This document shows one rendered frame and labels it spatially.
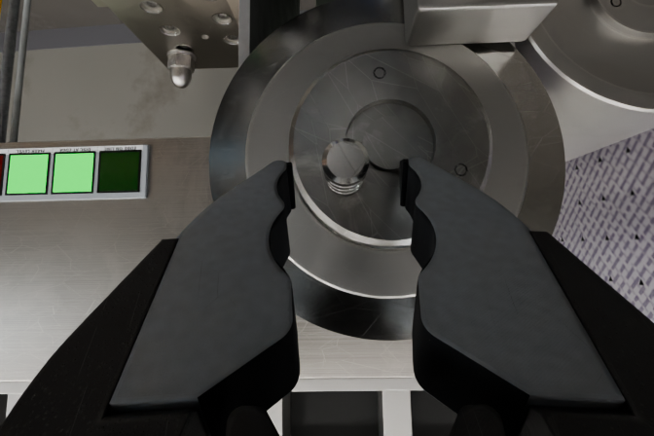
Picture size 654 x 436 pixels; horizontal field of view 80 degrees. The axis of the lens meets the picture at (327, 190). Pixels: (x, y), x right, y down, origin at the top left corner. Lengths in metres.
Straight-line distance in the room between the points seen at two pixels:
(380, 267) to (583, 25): 0.14
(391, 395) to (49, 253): 0.46
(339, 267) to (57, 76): 2.67
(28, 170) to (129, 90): 1.89
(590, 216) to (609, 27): 0.18
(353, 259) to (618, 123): 0.14
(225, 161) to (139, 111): 2.26
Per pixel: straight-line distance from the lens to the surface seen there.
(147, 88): 2.46
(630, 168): 0.34
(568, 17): 0.22
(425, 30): 0.17
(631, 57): 0.23
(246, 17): 0.20
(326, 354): 0.51
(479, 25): 0.17
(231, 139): 0.17
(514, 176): 0.17
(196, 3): 0.48
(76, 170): 0.60
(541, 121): 0.19
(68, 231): 0.60
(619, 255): 0.35
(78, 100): 2.65
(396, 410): 0.54
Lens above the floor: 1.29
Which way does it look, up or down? 8 degrees down
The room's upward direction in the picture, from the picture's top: 179 degrees clockwise
